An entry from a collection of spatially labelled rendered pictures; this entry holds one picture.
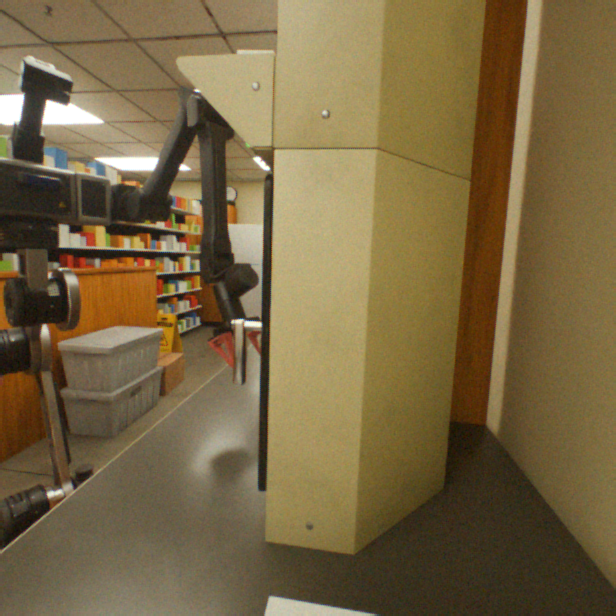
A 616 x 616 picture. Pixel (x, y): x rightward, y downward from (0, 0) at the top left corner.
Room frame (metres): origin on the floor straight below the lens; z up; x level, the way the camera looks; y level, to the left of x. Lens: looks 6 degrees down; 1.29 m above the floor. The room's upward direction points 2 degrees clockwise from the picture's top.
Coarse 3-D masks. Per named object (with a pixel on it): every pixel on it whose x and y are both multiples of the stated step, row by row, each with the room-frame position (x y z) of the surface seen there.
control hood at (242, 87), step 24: (192, 72) 0.38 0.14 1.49; (216, 72) 0.38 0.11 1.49; (240, 72) 0.37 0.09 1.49; (264, 72) 0.37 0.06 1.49; (216, 96) 0.38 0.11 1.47; (240, 96) 0.37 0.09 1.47; (264, 96) 0.37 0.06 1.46; (240, 120) 0.37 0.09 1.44; (264, 120) 0.37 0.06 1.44; (264, 144) 0.37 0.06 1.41
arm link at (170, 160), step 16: (208, 112) 0.81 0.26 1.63; (176, 128) 0.89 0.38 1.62; (192, 128) 0.89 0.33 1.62; (176, 144) 0.90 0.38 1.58; (160, 160) 0.94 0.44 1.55; (176, 160) 0.93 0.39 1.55; (160, 176) 0.95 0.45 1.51; (144, 192) 0.98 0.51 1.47; (160, 192) 0.98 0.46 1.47; (128, 208) 1.01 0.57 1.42; (144, 208) 0.99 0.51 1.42
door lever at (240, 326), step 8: (240, 320) 0.42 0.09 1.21; (232, 328) 0.42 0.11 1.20; (240, 328) 0.42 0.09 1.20; (248, 328) 0.42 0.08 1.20; (256, 328) 0.42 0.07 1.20; (240, 336) 0.42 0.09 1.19; (240, 344) 0.42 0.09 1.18; (240, 352) 0.42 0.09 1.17; (240, 360) 0.42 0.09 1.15; (240, 368) 0.42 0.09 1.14; (240, 376) 0.42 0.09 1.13; (240, 384) 0.42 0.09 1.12
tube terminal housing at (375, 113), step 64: (320, 0) 0.36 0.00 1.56; (384, 0) 0.35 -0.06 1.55; (448, 0) 0.42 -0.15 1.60; (320, 64) 0.36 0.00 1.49; (384, 64) 0.36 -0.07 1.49; (448, 64) 0.43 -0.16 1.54; (320, 128) 0.36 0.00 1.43; (384, 128) 0.36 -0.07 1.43; (448, 128) 0.43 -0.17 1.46; (320, 192) 0.36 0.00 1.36; (384, 192) 0.36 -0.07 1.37; (448, 192) 0.44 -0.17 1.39; (320, 256) 0.36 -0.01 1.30; (384, 256) 0.37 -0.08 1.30; (448, 256) 0.45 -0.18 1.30; (320, 320) 0.36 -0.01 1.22; (384, 320) 0.37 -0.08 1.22; (448, 320) 0.46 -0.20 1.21; (320, 384) 0.36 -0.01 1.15; (384, 384) 0.38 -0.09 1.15; (448, 384) 0.47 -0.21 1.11; (320, 448) 0.36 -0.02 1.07; (384, 448) 0.38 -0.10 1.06; (320, 512) 0.36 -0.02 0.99; (384, 512) 0.39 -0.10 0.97
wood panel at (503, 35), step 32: (512, 0) 0.69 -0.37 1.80; (512, 32) 0.69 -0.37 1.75; (480, 64) 0.69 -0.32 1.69; (512, 64) 0.69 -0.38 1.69; (480, 96) 0.69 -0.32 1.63; (512, 96) 0.68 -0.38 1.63; (480, 128) 0.69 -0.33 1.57; (512, 128) 0.68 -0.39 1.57; (480, 160) 0.69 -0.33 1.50; (480, 192) 0.69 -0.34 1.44; (480, 224) 0.69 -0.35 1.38; (480, 256) 0.69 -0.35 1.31; (480, 288) 0.69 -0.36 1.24; (480, 320) 0.69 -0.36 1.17; (480, 352) 0.69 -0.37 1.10; (480, 384) 0.69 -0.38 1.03; (480, 416) 0.68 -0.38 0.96
